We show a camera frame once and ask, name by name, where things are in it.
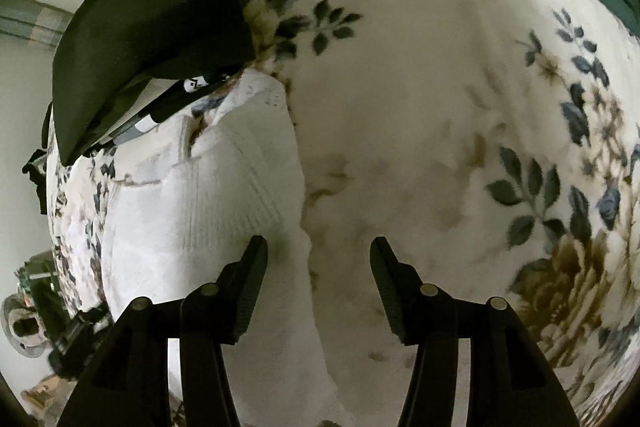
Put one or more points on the floral bed blanket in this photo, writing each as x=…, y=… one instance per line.
x=425, y=107

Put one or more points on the white knitted sweater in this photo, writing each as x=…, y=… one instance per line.
x=200, y=207

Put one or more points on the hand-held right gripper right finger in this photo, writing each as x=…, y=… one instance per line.
x=392, y=292

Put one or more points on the green storage rack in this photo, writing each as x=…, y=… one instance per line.
x=37, y=279

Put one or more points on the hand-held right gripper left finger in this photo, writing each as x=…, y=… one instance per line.
x=247, y=292

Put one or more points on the black folded garment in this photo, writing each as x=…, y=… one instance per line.
x=150, y=22

